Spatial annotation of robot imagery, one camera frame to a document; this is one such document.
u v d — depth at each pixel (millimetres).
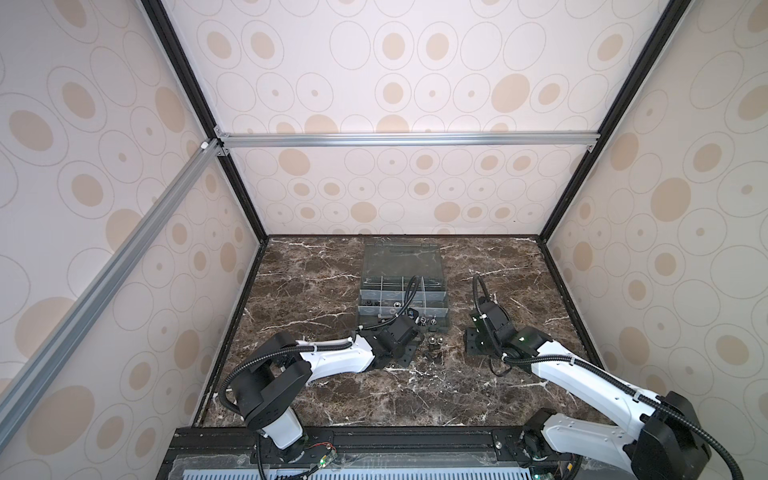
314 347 487
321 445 730
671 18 685
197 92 800
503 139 1573
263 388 438
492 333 622
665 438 392
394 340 665
